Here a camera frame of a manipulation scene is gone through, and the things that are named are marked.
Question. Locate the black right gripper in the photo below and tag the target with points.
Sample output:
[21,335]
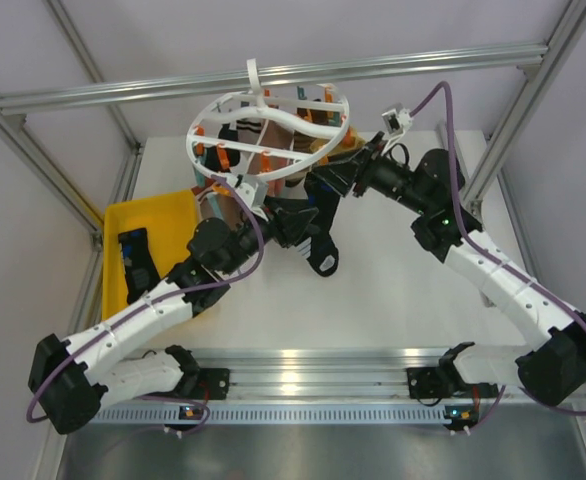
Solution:
[341,173]

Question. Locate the black patterned sock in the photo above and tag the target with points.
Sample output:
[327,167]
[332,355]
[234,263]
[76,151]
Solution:
[140,272]
[317,246]

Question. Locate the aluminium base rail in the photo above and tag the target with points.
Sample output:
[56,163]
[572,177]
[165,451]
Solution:
[303,372]

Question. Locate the black sock on hanger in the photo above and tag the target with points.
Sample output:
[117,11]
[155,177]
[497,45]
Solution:
[228,133]

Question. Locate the brown striped sock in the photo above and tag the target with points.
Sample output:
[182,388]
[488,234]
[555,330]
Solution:
[301,143]

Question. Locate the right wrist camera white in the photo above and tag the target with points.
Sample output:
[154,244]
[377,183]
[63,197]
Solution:
[397,120]

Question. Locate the yellow plastic tray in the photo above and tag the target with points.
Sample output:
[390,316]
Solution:
[170,220]

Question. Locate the white slotted cable duct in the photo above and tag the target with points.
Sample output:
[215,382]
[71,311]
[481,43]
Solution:
[149,413]

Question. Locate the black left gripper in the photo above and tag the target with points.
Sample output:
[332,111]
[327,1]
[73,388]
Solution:
[288,219]

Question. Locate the aluminium top crossbar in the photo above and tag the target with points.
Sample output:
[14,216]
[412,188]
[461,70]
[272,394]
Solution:
[115,93]

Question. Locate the white round clip hanger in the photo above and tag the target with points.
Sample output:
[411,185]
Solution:
[266,123]

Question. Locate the yellow beige sock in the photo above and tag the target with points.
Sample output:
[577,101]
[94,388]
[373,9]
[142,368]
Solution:
[350,143]

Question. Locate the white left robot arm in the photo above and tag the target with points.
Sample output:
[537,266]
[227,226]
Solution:
[217,253]

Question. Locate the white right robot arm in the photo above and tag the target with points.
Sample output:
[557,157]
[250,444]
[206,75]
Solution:
[550,365]

